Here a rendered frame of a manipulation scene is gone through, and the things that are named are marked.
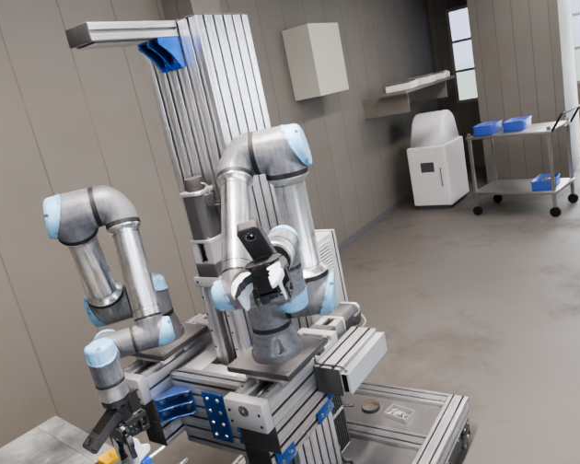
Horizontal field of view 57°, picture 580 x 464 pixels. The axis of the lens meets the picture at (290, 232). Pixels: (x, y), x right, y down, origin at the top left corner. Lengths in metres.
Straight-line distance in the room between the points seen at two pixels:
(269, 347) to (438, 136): 5.42
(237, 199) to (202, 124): 0.42
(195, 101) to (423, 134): 5.31
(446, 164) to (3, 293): 5.01
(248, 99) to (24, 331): 2.04
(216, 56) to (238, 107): 0.16
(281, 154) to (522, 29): 6.23
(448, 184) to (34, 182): 4.80
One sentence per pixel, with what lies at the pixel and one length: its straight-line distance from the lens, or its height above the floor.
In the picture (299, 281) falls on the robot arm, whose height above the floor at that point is 1.35.
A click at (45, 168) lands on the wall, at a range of 3.38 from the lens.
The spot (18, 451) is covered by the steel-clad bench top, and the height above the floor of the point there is 0.80.
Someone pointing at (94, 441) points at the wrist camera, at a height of 1.04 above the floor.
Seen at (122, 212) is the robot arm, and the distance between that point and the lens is 1.57.
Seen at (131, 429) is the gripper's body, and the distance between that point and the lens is 1.55.
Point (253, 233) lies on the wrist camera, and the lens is 1.02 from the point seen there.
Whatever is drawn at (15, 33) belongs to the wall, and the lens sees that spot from 3.47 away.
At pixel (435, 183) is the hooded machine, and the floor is 0.33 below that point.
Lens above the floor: 1.77
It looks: 14 degrees down
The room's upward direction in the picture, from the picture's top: 12 degrees counter-clockwise
